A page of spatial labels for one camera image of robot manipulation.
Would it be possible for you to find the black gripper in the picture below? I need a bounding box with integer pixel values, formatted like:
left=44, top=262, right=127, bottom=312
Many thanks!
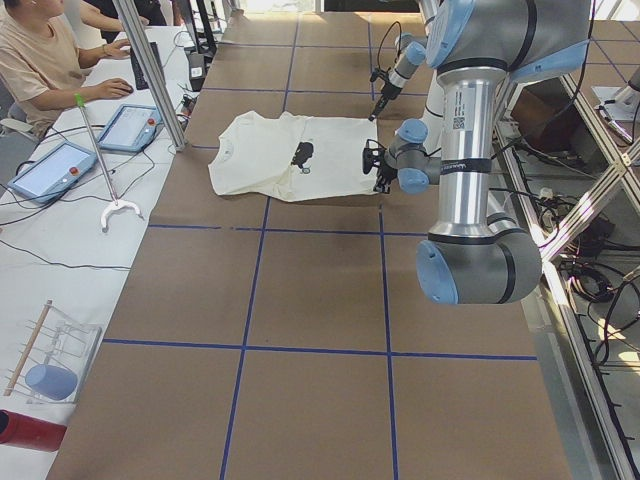
left=373, top=162, right=397, bottom=194
left=368, top=83, right=401, bottom=121

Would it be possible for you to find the far blue teach pendant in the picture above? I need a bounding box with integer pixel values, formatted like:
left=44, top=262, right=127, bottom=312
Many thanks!
left=97, top=104, right=162, bottom=153

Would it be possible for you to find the black power adapter box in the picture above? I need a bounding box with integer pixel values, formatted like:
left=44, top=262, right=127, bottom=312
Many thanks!
left=187, top=52, right=207, bottom=92

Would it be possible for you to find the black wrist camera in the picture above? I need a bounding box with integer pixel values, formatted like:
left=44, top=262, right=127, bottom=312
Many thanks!
left=362, top=139, right=386, bottom=175
left=369, top=67, right=389, bottom=84

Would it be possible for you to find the metal reacher grabber tool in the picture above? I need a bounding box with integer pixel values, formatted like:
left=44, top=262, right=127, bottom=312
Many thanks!
left=74, top=93, right=143, bottom=233

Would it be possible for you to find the person in beige shirt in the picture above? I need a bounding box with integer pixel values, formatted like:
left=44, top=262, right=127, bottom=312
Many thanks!
left=1, top=1, right=133, bottom=138

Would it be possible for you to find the red cylinder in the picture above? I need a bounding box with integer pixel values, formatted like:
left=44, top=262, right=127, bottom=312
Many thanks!
left=1, top=410, right=67, bottom=452

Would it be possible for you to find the wooden stick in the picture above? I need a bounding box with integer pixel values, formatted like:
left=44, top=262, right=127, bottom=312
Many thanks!
left=3, top=299, right=53, bottom=397

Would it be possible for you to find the near blue teach pendant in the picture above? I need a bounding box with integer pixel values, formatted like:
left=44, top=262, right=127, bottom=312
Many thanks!
left=8, top=142, right=97, bottom=204

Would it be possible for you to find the black keyboard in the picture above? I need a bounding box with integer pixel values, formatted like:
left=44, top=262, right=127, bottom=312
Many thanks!
left=129, top=41, right=165, bottom=92

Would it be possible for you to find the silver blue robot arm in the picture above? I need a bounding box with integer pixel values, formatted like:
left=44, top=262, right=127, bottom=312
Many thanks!
left=368, top=1, right=439, bottom=121
left=362, top=1, right=591, bottom=304

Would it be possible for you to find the blue teach pendant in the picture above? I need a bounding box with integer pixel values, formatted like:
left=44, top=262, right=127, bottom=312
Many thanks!
left=8, top=142, right=97, bottom=204
left=97, top=104, right=162, bottom=153

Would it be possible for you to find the cream long sleeve shirt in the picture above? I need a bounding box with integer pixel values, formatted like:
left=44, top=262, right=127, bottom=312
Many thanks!
left=209, top=111, right=377, bottom=202

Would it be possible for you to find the black cable on desk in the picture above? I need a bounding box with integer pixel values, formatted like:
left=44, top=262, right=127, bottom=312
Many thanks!
left=0, top=124, right=157, bottom=274

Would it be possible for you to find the blue plastic cup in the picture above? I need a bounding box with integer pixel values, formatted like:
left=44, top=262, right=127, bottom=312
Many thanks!
left=25, top=364, right=78, bottom=400

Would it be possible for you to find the clear acrylic rack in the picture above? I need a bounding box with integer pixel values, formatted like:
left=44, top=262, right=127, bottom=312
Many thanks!
left=1, top=306, right=103, bottom=404

